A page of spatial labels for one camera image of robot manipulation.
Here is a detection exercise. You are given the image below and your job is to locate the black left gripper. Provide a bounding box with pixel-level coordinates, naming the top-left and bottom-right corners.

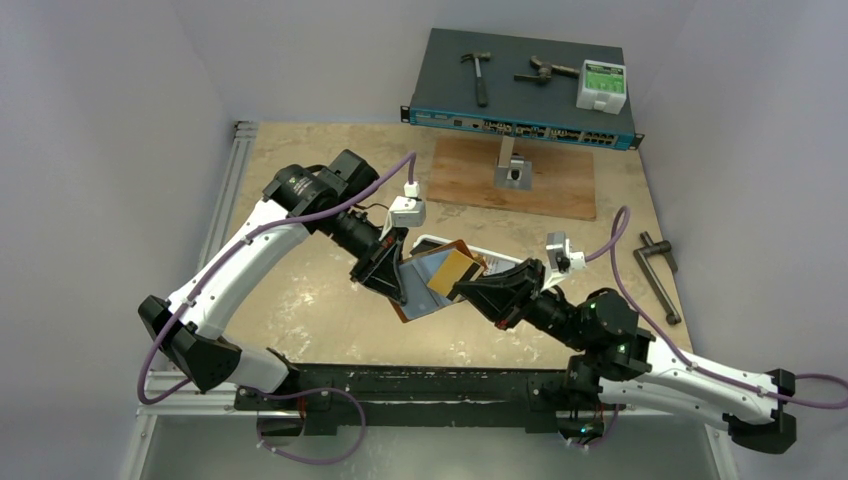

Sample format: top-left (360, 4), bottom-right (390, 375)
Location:
top-left (319, 201), bottom-right (410, 304)

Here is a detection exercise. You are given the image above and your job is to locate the white plastic basket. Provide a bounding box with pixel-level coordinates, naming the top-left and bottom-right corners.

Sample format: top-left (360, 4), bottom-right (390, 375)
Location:
top-left (411, 234), bottom-right (522, 276)

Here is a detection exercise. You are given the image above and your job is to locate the brown leather card holder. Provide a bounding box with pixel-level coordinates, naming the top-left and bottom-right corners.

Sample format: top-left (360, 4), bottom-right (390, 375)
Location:
top-left (393, 240), bottom-right (474, 323)

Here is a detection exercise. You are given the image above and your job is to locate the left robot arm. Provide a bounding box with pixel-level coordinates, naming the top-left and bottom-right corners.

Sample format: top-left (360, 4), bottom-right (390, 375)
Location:
top-left (137, 150), bottom-right (416, 409)

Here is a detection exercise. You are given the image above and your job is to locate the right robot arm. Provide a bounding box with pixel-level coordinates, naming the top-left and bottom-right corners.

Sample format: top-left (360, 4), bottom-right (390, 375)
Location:
top-left (453, 259), bottom-right (797, 454)

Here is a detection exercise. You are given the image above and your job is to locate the plywood base board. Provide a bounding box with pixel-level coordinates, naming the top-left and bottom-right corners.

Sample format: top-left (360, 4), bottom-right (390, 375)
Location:
top-left (427, 137), bottom-right (597, 221)

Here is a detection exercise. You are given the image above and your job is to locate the small hammer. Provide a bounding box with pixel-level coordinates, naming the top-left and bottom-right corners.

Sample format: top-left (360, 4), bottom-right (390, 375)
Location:
top-left (460, 52), bottom-right (492, 108)

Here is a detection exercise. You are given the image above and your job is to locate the white green electrical module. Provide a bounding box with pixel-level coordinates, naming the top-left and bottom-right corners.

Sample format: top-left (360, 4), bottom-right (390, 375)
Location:
top-left (576, 60), bottom-right (627, 115)

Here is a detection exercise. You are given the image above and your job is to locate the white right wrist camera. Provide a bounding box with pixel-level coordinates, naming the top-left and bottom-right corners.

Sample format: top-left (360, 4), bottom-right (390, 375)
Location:
top-left (542, 231), bottom-right (586, 290)

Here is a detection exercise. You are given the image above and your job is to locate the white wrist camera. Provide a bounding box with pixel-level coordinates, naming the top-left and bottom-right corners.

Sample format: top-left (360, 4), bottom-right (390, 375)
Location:
top-left (380, 180), bottom-right (426, 240)
top-left (542, 231), bottom-right (586, 290)

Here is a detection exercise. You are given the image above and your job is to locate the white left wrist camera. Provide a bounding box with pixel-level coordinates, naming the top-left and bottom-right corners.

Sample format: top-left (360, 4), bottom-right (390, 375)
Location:
top-left (380, 180), bottom-right (426, 240)

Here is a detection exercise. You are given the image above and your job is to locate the silver metal stand bracket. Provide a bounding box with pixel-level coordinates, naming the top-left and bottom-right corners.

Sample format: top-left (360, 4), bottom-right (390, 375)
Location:
top-left (494, 136), bottom-right (533, 191)

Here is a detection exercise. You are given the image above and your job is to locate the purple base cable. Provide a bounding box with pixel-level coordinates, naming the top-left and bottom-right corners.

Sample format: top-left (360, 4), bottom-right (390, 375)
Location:
top-left (256, 387), bottom-right (369, 465)

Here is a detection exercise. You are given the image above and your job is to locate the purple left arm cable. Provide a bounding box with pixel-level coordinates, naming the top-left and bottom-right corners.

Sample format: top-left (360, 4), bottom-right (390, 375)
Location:
top-left (137, 152), bottom-right (419, 406)

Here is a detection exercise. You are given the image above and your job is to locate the metal T-handle tool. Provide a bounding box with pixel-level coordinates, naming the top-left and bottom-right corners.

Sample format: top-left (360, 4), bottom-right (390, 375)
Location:
top-left (633, 231), bottom-right (683, 325)

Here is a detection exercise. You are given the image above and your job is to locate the aluminium frame rail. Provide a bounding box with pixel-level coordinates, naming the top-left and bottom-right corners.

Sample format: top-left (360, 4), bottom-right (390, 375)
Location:
top-left (197, 121), bottom-right (260, 271)

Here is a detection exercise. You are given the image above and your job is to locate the blue network switch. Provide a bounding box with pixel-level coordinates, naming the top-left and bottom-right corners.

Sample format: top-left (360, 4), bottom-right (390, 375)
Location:
top-left (400, 28), bottom-right (644, 151)

